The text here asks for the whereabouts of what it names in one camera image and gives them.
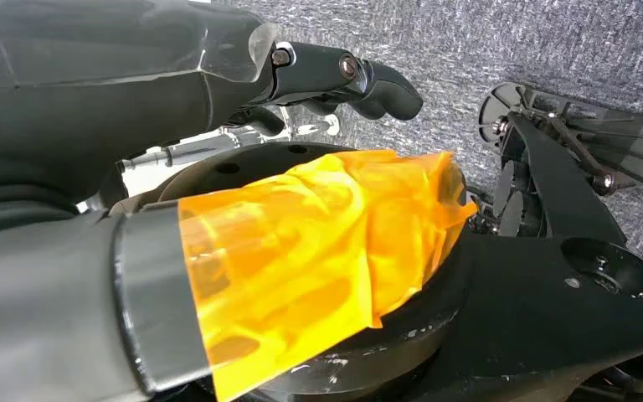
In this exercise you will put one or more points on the grey tape band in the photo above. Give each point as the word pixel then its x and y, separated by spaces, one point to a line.
pixel 160 299

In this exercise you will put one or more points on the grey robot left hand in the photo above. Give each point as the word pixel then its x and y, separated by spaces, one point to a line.
pixel 105 83

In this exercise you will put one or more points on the robot left arm ribbed sleeve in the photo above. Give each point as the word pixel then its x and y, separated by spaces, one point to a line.
pixel 5 213

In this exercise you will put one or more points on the orange translucent film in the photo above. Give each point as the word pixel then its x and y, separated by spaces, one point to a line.
pixel 310 238

